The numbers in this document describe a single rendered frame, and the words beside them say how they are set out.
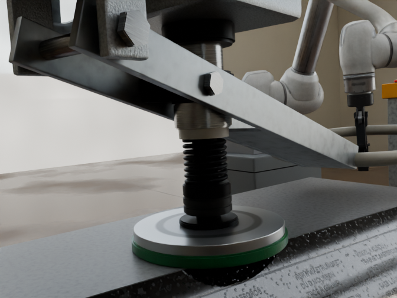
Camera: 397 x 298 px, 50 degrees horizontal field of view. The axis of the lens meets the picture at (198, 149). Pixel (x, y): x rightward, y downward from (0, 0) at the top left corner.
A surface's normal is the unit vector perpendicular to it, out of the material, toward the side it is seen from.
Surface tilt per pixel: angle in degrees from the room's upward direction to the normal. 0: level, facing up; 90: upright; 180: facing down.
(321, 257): 45
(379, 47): 87
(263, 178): 90
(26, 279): 0
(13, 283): 0
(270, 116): 90
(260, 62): 90
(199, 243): 0
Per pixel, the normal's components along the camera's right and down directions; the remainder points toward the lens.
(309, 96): 0.37, 0.49
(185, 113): -0.56, 0.11
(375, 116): -0.82, 0.10
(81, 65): 0.76, 0.01
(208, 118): 0.18, 0.07
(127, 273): -0.06, -0.99
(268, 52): 0.57, 0.04
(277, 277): 0.35, -0.67
